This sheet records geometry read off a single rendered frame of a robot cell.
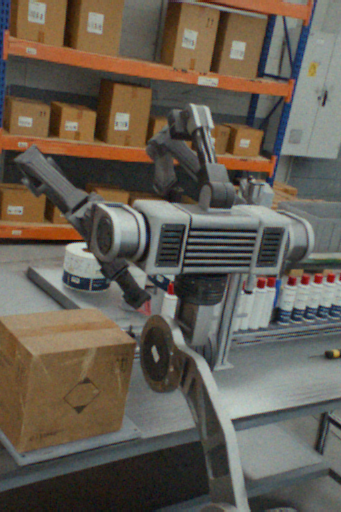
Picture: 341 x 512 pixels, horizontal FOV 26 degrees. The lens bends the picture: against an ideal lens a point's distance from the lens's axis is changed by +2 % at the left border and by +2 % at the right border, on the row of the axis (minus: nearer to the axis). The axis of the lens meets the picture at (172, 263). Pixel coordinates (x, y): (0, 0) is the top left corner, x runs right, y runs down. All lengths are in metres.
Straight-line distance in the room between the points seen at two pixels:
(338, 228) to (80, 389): 2.90
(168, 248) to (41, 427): 0.58
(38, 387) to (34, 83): 5.18
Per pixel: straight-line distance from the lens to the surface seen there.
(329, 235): 4.54
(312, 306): 3.07
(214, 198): 1.76
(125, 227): 1.66
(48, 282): 3.00
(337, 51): 7.96
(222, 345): 2.58
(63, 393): 1.92
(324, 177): 8.73
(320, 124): 8.01
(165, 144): 2.17
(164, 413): 2.25
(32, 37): 6.03
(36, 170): 2.09
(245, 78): 6.84
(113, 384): 1.99
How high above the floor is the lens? 1.92
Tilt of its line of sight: 17 degrees down
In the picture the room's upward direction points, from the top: 10 degrees clockwise
